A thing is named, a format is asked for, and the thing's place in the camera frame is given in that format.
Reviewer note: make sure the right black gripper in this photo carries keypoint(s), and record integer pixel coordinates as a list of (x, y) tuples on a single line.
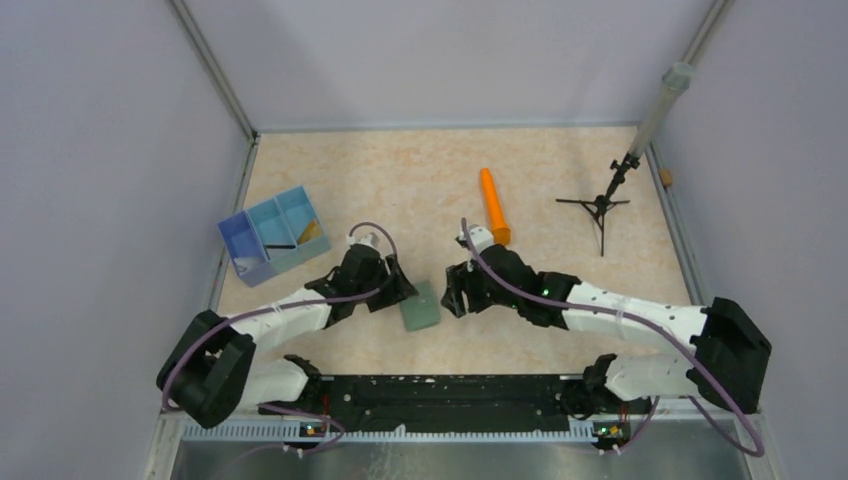
[(461, 279)]

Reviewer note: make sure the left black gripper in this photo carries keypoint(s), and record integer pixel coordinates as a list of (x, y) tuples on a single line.
[(397, 288)]

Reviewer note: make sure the green card holder wallet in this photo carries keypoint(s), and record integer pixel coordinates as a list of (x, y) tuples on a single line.
[(421, 311)]

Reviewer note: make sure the gold card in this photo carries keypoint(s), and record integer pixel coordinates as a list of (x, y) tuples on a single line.
[(312, 231)]

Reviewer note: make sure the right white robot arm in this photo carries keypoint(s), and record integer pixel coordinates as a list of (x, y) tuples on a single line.
[(713, 352)]

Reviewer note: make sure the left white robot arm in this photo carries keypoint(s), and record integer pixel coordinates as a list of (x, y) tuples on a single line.
[(216, 367)]

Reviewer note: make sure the white card with stripe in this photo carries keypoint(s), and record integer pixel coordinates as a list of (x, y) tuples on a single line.
[(280, 246)]

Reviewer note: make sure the orange cylinder tube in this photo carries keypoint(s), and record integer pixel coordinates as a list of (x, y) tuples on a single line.
[(496, 219)]

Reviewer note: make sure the blue three-compartment organizer box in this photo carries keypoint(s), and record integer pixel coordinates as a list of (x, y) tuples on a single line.
[(279, 219)]

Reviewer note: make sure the black tripod stand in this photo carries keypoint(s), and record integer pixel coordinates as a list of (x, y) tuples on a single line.
[(599, 207)]

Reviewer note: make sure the grey pole on tripod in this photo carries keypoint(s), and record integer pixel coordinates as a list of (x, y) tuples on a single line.
[(674, 82)]

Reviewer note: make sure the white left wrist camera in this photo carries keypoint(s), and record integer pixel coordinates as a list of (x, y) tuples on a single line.
[(361, 242)]

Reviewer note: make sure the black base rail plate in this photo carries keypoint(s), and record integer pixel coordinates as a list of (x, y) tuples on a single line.
[(457, 403)]

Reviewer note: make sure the white perforated cable tray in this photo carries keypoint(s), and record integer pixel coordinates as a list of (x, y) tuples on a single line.
[(293, 431)]

